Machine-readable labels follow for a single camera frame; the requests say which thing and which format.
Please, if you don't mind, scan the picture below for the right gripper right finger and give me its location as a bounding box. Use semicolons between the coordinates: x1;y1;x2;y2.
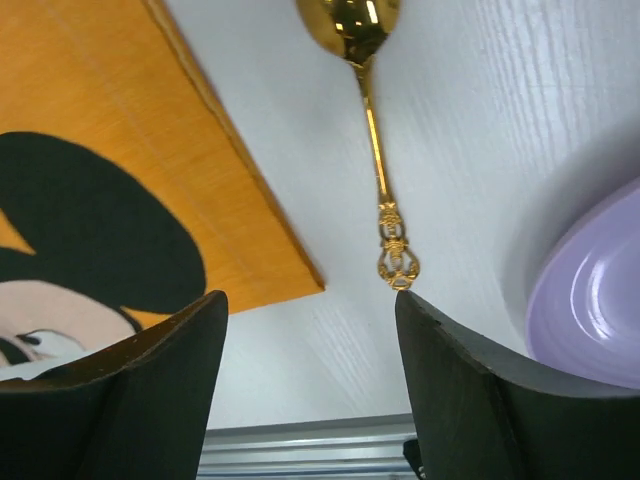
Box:
395;291;639;479

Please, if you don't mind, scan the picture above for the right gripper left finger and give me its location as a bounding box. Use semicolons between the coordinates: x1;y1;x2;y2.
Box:
1;291;228;479

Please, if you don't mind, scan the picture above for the lilac plate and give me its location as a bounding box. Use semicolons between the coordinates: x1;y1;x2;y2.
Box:
525;181;639;389

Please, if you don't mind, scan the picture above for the orange Mickey Mouse placemat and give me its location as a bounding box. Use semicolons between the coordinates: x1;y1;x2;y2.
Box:
1;1;324;367

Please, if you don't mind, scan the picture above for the gold spoon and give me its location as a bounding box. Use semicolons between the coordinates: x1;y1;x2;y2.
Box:
295;0;420;291

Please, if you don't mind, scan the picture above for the aluminium rail frame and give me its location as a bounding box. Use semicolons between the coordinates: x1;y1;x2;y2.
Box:
197;414;416;479

